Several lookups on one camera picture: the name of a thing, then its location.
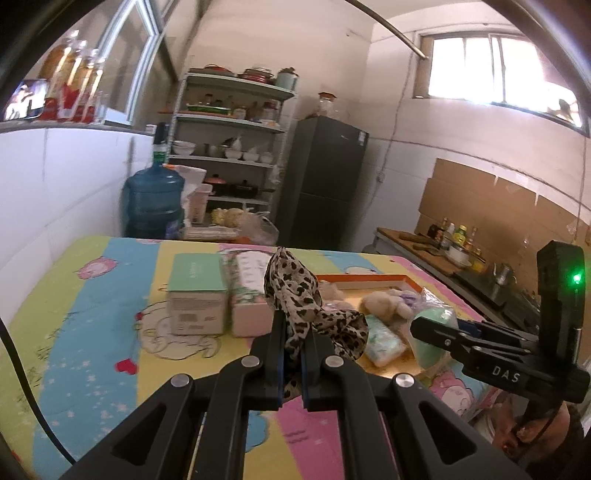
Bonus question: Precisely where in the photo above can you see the smartphone with black frame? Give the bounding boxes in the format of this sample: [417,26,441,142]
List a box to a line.
[2,78,49,121]

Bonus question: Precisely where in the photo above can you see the curved metal rod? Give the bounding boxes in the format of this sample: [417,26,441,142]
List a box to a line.
[346,0,430,61]

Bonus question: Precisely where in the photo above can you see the white bowl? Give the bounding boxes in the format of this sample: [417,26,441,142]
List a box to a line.
[447,244,474,267]

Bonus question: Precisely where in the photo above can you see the beige plush bunny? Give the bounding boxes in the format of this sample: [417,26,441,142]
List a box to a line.
[360,291,404,320]

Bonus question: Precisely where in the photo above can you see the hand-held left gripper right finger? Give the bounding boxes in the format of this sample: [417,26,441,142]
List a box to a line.
[300,330,532,480]

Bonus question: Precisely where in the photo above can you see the cardboard wall sheet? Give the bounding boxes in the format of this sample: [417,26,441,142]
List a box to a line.
[413,158,591,287]

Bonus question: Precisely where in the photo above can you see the wooden cutting board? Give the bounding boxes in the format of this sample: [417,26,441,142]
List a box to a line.
[376,226,462,278]

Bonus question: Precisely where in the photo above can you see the black cooking pot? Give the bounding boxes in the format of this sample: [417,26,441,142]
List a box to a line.
[231,180,275,199]

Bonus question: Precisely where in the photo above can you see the black water pump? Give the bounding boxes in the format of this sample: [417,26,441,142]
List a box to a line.
[151,122,169,167]

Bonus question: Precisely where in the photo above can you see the black stove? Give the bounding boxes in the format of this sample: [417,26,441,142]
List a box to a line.
[462,268,541,319]

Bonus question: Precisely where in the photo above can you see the orange rimmed shallow box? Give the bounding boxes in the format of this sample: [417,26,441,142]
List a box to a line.
[316,273,462,377]

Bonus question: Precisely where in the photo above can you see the glass jar with red lid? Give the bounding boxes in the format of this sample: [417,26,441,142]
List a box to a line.
[316,91,338,118]

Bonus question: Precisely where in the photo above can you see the floral tissue box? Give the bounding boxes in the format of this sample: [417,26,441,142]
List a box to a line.
[219,251,273,339]

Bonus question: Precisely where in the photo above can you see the metal kettle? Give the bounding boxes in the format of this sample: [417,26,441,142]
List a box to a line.
[489,263,515,287]

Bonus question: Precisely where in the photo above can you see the mint green sponge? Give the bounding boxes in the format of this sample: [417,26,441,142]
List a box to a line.
[406,288,462,374]

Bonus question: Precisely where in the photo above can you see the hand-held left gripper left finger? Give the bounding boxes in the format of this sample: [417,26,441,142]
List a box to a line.
[60,309,289,480]

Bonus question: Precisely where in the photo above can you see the dark grey fridge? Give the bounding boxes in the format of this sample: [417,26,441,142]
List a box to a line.
[277,115,370,252]

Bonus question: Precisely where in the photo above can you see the blue water jug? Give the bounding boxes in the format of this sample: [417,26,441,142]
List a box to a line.
[121,166,186,240]

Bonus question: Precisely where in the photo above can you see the metal shelf rack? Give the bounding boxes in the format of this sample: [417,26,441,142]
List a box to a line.
[168,71,296,232]

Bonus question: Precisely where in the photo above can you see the plastic bag of food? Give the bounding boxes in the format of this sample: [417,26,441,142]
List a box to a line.
[210,207,280,245]

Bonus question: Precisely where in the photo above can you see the bright outer window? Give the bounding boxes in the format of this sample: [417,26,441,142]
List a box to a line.
[413,30,591,139]

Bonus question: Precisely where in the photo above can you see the purple plush doll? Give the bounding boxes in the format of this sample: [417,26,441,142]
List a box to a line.
[392,288,421,319]

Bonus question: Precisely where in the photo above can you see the sliding inner window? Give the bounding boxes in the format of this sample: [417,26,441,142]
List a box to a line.
[92,0,176,130]

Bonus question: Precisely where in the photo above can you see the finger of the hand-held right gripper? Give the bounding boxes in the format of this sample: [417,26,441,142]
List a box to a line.
[410,316,539,370]
[457,318,542,347]

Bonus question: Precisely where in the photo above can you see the leopard print scarf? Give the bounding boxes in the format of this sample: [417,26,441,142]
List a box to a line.
[263,247,370,402]

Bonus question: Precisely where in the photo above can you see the person's right hand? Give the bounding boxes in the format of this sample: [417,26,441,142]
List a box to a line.
[501,401,583,467]

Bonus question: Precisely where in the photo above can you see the pink plastic bin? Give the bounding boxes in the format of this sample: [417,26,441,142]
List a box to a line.
[187,184,213,226]

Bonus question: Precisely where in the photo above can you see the mint green cardboard box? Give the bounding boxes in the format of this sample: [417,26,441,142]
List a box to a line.
[166,253,229,336]

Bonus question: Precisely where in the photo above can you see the green white tissue pack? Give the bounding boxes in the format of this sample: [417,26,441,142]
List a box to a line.
[365,316,409,367]

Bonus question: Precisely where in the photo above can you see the group of condiment bottles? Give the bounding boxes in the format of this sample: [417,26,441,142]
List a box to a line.
[427,217,485,271]

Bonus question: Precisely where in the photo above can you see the black cable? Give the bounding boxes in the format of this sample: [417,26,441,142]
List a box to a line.
[0,318,75,464]

